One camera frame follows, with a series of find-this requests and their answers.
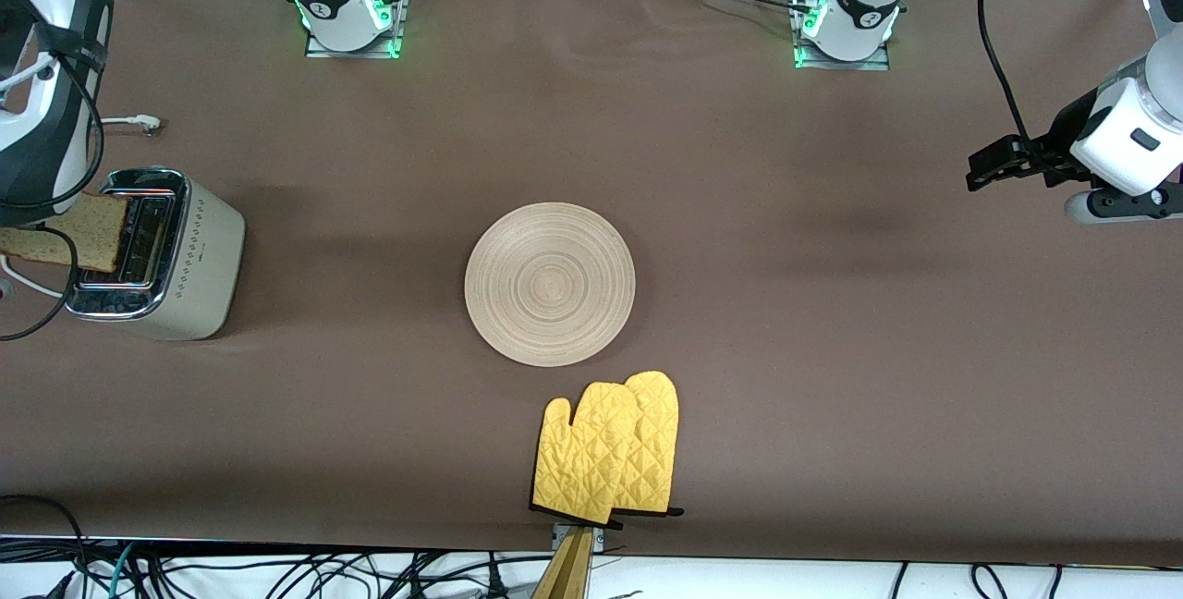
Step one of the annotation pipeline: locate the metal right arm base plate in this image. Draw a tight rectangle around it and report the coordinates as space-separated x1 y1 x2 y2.
305 0 409 60

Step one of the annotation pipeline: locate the brown bread slice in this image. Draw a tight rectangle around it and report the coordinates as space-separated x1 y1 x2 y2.
0 194 128 273

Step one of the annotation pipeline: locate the wooden post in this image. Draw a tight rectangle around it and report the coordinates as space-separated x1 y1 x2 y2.
531 530 594 599

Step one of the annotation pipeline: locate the small metal table bracket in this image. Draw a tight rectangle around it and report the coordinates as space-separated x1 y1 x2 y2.
552 523 606 552

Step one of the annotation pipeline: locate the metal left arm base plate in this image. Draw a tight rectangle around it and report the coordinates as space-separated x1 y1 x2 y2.
793 0 890 71

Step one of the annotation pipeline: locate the yellow quilted oven mitt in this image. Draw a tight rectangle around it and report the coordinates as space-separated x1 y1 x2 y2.
531 383 640 526
610 371 685 518

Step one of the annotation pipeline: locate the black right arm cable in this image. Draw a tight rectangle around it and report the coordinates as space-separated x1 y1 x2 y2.
0 21 107 343

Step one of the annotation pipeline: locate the cream and chrome toaster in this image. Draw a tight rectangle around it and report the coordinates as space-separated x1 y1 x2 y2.
63 166 247 342

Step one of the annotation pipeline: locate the brown table cover sheet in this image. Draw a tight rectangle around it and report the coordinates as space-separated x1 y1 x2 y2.
0 0 1183 568

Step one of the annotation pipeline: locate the white toaster power cable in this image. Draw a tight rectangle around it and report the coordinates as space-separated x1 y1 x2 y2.
0 115 164 300

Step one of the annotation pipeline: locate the round wooden plate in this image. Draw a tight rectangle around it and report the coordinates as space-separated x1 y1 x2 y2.
464 202 637 368

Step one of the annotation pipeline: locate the teal floor cable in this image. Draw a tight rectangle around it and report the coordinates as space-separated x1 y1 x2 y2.
109 542 140 599

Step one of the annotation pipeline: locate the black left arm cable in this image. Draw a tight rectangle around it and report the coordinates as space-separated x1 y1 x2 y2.
977 0 1041 149

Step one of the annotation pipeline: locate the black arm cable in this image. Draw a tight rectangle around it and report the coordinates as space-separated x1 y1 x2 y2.
977 0 1041 149
0 21 107 343

